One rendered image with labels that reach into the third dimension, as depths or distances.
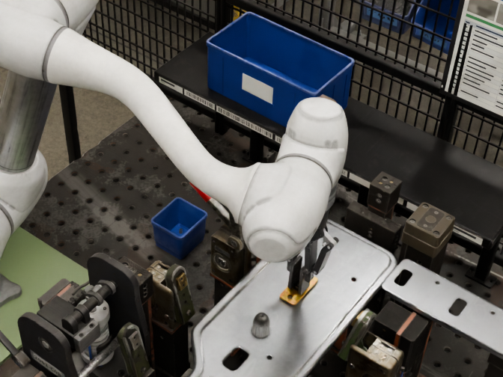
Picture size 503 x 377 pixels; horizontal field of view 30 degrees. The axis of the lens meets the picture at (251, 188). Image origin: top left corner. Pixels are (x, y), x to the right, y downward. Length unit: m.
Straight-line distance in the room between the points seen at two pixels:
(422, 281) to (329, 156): 0.48
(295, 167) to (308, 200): 0.06
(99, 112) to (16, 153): 1.74
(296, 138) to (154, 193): 0.99
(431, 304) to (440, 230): 0.16
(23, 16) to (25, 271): 0.81
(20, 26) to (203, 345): 0.65
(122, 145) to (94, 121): 1.18
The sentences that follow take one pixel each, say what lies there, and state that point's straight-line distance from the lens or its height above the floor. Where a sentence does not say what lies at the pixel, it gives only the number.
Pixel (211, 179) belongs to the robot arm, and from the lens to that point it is 1.45.
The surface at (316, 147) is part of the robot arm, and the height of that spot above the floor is 1.42.
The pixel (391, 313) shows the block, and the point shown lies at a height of 0.98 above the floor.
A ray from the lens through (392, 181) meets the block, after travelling 1.96.
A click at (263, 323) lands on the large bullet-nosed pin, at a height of 1.04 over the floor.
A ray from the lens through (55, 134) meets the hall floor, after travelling 3.72.
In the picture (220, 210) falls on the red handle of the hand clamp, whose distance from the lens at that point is 1.83.
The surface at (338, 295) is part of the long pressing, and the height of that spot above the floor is 1.00.
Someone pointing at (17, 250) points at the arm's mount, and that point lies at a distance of 2.33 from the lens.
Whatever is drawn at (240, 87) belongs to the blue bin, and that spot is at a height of 1.08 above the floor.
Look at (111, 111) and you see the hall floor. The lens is 3.80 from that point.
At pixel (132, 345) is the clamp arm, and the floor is 1.08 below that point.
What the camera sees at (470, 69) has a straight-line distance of 2.03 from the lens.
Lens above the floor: 2.41
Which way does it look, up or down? 44 degrees down
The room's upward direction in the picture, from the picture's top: 3 degrees clockwise
